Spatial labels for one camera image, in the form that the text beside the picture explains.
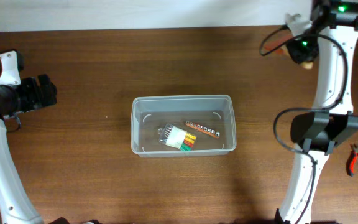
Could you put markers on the copper socket bit rail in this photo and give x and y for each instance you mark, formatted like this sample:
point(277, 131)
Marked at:
point(203, 129)

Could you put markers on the orange scraper with wooden handle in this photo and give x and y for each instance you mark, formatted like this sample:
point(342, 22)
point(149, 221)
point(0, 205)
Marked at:
point(283, 50)

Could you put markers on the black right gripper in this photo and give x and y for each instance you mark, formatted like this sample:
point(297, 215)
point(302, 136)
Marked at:
point(296, 55)

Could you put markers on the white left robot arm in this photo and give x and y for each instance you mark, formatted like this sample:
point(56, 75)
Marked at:
point(15, 206)

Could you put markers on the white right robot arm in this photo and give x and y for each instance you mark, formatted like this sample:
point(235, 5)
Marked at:
point(331, 34)

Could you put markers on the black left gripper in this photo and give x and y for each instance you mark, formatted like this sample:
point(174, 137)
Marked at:
point(36, 100)

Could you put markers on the clear plastic container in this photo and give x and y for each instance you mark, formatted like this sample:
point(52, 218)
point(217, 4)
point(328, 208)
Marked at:
point(151, 113)

